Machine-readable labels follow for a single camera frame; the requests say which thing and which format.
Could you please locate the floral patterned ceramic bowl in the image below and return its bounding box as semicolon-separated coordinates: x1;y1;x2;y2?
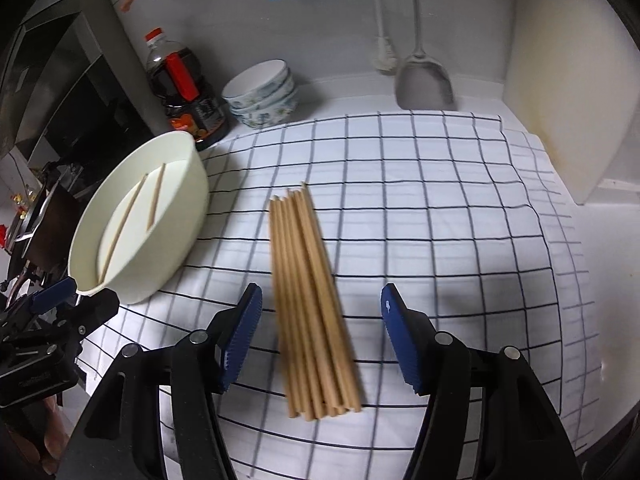
231;90;300;130
221;59;291;106
227;77;297;116

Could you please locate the wooden chopstick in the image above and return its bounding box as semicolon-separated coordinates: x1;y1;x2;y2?
146;162;167;231
100;172;150;281

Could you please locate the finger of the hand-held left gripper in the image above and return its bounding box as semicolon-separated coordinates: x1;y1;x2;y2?
27;277;78;313
52;287;121;346

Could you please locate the metal spatula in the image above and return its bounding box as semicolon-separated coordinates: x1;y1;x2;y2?
395;0;458;111

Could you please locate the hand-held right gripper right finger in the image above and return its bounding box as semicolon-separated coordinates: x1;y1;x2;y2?
380;282;583;480

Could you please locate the white blue-checked cloth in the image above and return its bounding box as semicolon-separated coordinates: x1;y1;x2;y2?
80;110;596;480

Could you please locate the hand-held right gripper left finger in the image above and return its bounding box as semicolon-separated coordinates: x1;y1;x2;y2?
57;282;263;480

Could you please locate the person's left hand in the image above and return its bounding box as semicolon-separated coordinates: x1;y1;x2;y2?
37;425;68;478

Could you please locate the dark frying pan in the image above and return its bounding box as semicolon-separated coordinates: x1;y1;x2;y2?
25;185;86;266

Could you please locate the dark sauce bottle red cap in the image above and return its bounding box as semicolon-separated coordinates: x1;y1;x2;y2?
144;29;231;152

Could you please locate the white dish brush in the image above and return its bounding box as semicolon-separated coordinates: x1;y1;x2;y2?
367;0;398;72

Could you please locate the cream round bowl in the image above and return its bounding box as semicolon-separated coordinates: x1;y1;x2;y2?
67;131;210;306

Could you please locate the black range hood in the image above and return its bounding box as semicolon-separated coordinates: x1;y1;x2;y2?
0;0;166;161

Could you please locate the bundle of wooden chopsticks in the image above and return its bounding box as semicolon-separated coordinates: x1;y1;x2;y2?
268;182;363;421

